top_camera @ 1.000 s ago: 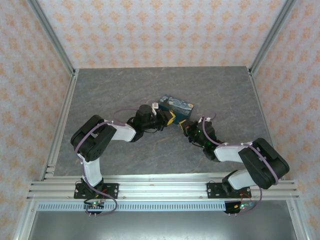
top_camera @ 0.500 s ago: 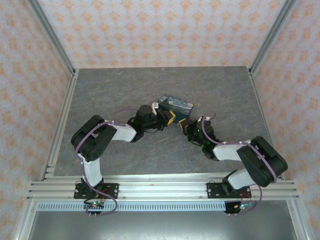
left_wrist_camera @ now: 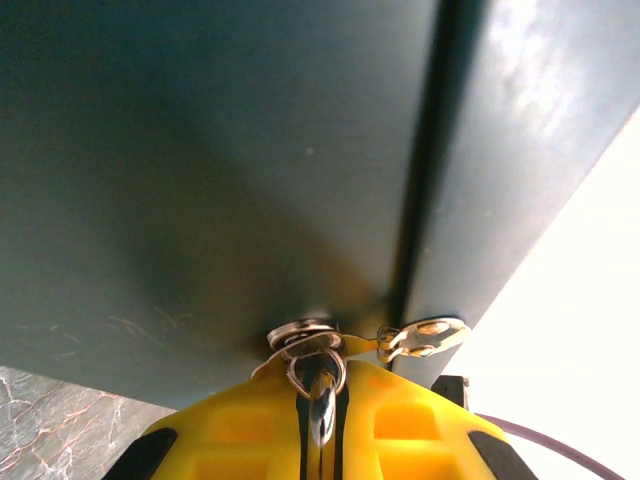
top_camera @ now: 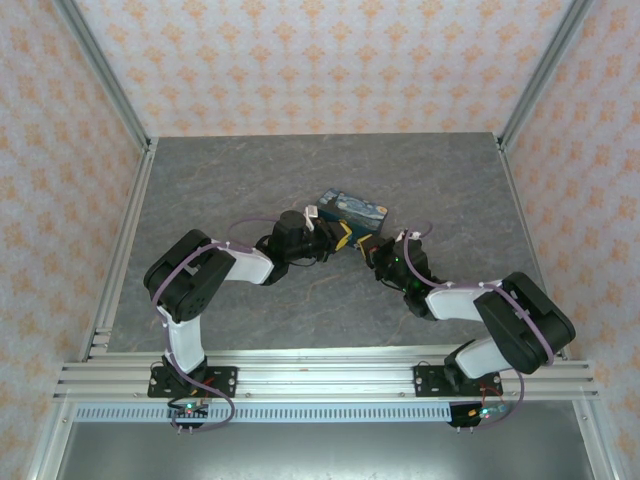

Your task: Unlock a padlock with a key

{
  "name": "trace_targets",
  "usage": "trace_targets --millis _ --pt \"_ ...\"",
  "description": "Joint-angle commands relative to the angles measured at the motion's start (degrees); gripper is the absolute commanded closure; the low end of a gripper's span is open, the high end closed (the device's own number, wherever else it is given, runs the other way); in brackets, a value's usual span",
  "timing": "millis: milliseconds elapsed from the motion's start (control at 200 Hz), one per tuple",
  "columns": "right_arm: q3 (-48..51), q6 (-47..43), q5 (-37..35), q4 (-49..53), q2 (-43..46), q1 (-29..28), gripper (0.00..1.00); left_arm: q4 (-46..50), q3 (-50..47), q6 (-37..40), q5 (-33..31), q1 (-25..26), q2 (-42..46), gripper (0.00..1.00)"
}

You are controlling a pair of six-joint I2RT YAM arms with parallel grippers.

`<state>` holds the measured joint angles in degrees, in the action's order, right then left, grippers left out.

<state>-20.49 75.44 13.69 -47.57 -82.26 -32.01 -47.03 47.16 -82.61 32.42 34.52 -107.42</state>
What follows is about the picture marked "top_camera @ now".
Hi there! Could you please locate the aluminium frame post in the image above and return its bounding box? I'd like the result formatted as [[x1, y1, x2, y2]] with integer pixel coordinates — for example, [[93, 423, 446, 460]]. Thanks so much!
[[498, 0, 597, 147], [53, 0, 153, 149]]

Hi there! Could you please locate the aluminium mounting rail beam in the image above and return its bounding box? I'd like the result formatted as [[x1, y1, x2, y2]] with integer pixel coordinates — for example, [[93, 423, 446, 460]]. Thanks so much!
[[52, 342, 599, 402]]

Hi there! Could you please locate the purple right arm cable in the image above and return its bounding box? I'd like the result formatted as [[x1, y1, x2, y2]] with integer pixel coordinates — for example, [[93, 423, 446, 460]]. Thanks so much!
[[398, 221, 556, 432]]

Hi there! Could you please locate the grey metal panel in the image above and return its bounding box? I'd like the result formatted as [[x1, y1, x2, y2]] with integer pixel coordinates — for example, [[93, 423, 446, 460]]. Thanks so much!
[[53, 422, 599, 480]]

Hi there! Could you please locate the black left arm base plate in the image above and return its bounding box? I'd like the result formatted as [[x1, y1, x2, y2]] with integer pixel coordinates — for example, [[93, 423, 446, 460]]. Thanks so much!
[[146, 365, 239, 399]]

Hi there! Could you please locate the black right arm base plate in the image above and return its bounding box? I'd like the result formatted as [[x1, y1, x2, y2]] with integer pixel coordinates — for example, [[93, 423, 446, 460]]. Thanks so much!
[[413, 363, 504, 399]]

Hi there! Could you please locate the white slotted cable duct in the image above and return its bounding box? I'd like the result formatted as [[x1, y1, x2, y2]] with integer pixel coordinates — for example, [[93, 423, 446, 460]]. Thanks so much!
[[74, 403, 509, 425]]

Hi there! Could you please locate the aluminium table side rail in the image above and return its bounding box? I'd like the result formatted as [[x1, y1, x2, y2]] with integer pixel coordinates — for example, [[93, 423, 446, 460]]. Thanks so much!
[[88, 137, 159, 362], [496, 133, 571, 362]]

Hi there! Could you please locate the starry night print lock box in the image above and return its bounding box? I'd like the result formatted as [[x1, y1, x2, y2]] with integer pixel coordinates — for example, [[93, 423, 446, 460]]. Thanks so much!
[[316, 186, 392, 240]]

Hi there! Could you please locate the aluminium frame leg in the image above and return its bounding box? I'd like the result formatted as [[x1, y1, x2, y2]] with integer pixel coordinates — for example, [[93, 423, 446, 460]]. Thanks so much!
[[571, 399, 617, 480], [23, 399, 77, 480]]

